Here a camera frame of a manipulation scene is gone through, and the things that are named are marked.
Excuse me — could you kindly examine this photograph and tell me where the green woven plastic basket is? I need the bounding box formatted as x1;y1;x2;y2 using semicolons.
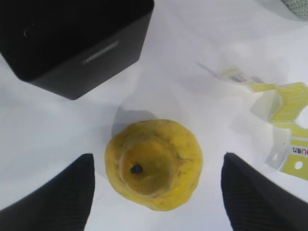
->
257;0;308;22

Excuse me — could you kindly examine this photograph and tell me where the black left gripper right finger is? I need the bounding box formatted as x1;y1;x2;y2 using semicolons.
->
221;153;308;231

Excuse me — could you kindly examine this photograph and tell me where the black square pen holder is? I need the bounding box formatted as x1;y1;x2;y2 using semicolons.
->
0;0;154;100

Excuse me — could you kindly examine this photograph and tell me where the yellow pear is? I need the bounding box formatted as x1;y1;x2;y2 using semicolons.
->
104;119;203;211

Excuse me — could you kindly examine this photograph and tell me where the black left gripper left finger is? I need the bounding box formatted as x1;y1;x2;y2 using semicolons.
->
0;154;94;231

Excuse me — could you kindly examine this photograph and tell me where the yellow white waste paper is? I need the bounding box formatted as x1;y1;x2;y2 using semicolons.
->
198;63;308;180

